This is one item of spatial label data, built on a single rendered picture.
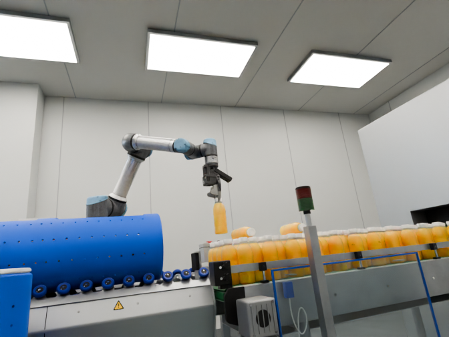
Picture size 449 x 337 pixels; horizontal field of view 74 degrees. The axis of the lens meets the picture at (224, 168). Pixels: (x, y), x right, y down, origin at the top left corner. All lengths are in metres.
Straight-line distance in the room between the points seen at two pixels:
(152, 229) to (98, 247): 0.21
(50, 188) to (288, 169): 3.46
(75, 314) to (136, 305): 0.21
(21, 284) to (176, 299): 0.57
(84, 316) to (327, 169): 4.69
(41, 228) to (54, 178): 3.15
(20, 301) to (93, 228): 0.43
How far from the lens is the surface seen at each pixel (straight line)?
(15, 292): 0.94
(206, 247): 1.70
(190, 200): 4.34
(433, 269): 1.91
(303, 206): 1.25
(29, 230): 1.32
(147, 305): 1.27
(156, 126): 4.65
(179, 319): 1.30
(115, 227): 1.28
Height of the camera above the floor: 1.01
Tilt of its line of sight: 17 degrees up
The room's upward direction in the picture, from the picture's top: 6 degrees counter-clockwise
